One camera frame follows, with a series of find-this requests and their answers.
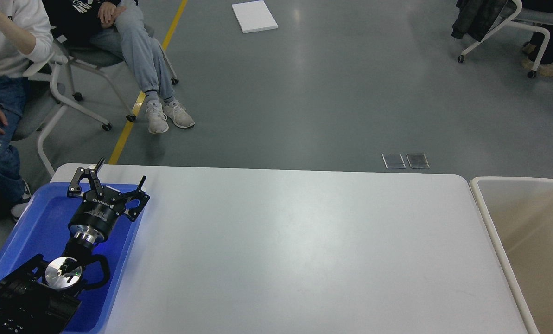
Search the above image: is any white grey office chair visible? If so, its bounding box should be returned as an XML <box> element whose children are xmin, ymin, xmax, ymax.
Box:
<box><xmin>12</xmin><ymin>40</ymin><xmax>112</xmax><ymax>177</ymax></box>

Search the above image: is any grey chair behind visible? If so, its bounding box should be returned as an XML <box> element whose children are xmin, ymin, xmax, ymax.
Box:
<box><xmin>54</xmin><ymin>21</ymin><xmax>180</xmax><ymax>123</ymax></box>

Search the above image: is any person in white sweater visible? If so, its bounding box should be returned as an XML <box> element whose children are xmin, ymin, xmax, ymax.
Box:
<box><xmin>0</xmin><ymin>0</ymin><xmax>52</xmax><ymax>220</ymax></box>

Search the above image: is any chair with dark jacket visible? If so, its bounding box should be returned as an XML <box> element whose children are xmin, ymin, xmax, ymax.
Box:
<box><xmin>452</xmin><ymin>0</ymin><xmax>553</xmax><ymax>78</ymax></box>

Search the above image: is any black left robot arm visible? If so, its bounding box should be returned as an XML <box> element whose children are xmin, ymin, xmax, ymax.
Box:
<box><xmin>0</xmin><ymin>159</ymin><xmax>150</xmax><ymax>334</ymax></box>

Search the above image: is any blue plastic tray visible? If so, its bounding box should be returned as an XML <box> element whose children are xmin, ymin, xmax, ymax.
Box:
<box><xmin>0</xmin><ymin>182</ymin><xmax>140</xmax><ymax>334</ymax></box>

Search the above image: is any white flat box on floor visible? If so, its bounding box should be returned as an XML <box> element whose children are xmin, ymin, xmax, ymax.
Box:
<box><xmin>232</xmin><ymin>0</ymin><xmax>279</xmax><ymax>34</ymax></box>

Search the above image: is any person in dark trousers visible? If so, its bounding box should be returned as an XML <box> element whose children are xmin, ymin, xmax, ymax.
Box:
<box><xmin>521</xmin><ymin>0</ymin><xmax>553</xmax><ymax>77</ymax></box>

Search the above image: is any person in grey jeans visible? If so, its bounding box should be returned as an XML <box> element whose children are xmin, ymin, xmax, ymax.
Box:
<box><xmin>43</xmin><ymin>0</ymin><xmax>195</xmax><ymax>135</ymax></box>

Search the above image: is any right floor socket plate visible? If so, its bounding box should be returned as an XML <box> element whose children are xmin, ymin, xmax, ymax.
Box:
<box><xmin>406</xmin><ymin>153</ymin><xmax>430</xmax><ymax>169</ymax></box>

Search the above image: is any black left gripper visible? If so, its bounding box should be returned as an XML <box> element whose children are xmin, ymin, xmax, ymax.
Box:
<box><xmin>67</xmin><ymin>157</ymin><xmax>150</xmax><ymax>242</ymax></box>

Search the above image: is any floor socket plate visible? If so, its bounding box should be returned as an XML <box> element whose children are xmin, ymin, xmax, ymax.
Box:
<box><xmin>406</xmin><ymin>153</ymin><xmax>430</xmax><ymax>169</ymax></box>
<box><xmin>382</xmin><ymin>154</ymin><xmax>406</xmax><ymax>170</ymax></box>

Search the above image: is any left floor socket plate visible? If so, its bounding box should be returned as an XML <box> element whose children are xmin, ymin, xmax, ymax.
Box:
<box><xmin>382</xmin><ymin>154</ymin><xmax>406</xmax><ymax>170</ymax></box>

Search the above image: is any beige plastic bin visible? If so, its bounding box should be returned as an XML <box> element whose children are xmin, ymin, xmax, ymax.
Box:
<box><xmin>470</xmin><ymin>177</ymin><xmax>553</xmax><ymax>334</ymax></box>

